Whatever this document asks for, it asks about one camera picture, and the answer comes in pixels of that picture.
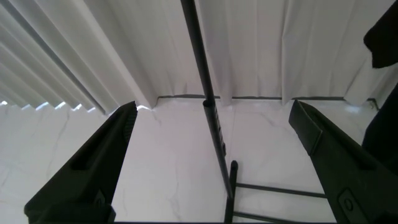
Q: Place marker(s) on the black clothes rack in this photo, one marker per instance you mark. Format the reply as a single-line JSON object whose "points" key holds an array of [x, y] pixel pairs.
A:
{"points": [[199, 62]]}

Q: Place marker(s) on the white curtain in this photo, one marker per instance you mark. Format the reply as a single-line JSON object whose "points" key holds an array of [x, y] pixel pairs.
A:
{"points": [[280, 46]]}

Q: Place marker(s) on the black T-shirt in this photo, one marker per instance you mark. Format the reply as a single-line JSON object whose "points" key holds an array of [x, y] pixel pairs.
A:
{"points": [[384, 40]]}

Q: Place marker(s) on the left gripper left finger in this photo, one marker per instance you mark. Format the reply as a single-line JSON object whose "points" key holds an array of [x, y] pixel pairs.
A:
{"points": [[81, 186]]}

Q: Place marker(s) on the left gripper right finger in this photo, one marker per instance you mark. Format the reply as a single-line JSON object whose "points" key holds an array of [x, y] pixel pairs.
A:
{"points": [[357, 180]]}

